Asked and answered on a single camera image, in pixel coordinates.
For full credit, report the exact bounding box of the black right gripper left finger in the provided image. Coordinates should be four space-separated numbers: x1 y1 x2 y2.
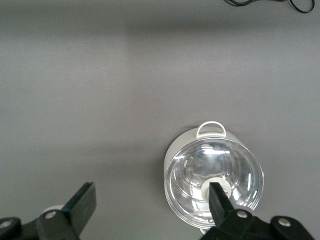
0 181 98 240

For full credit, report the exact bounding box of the grey-green cooking pot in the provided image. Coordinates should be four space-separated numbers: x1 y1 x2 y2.
163 120 265 235

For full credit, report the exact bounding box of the dark grey table cover sheet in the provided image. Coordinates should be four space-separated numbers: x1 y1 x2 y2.
0 0 320 240

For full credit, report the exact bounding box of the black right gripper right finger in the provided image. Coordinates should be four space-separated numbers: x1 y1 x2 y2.
199 182 315 240

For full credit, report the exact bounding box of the glass lid with grey knob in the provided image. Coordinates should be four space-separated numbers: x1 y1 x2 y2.
164 137 264 230

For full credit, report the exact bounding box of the thin black loose cable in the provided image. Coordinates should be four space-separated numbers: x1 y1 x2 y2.
223 0 315 13

